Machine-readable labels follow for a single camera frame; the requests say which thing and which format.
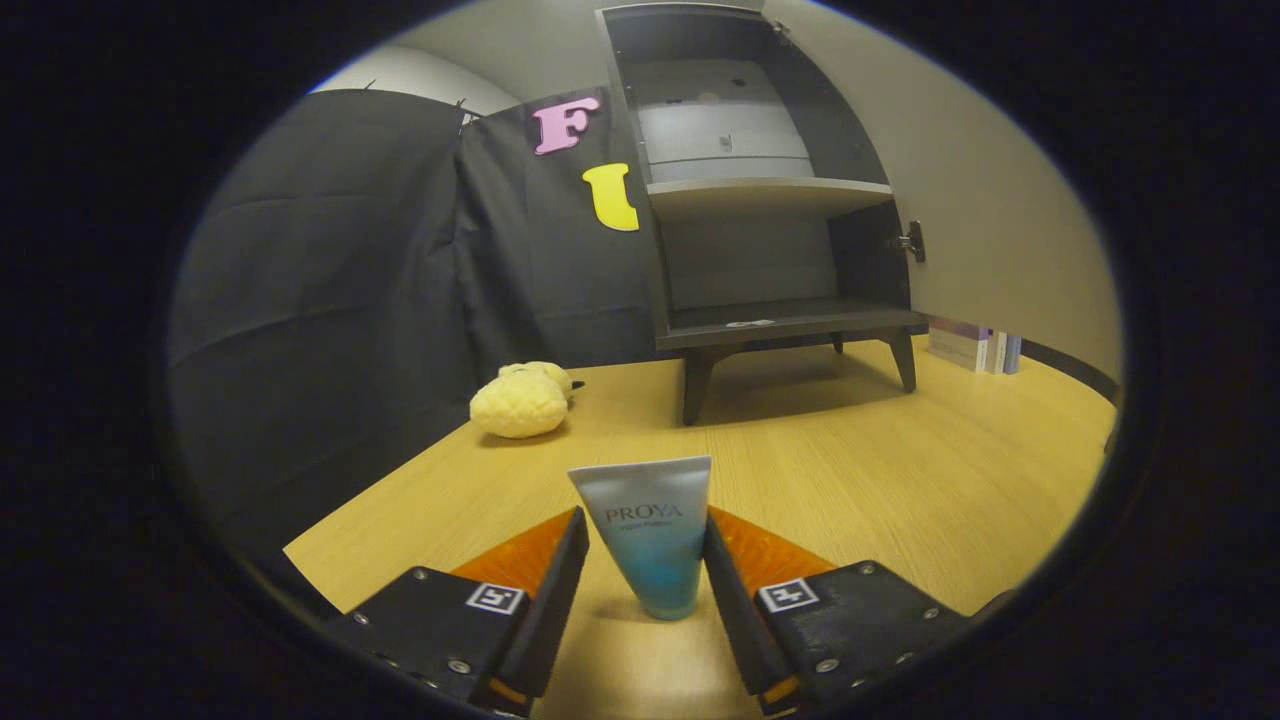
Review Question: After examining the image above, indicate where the black backdrop cloth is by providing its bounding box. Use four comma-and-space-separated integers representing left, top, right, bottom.
168, 88, 666, 561

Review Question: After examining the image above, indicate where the yellow plush toy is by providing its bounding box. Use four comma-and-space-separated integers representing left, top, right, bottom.
470, 361, 586, 439

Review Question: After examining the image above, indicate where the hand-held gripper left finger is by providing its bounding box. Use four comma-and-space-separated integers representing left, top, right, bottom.
325, 506, 591, 718

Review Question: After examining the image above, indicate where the blue and white cosmetic tube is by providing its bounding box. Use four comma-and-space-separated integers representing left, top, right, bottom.
567, 456, 713, 621

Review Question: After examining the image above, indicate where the grey cabinet with legs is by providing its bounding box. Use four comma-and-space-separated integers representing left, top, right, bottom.
597, 3, 931, 426

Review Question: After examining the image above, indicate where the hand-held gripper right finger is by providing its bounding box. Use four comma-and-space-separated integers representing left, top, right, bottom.
704, 505, 970, 716

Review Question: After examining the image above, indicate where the beige cabinet door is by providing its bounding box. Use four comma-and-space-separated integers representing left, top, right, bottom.
762, 0, 1123, 401

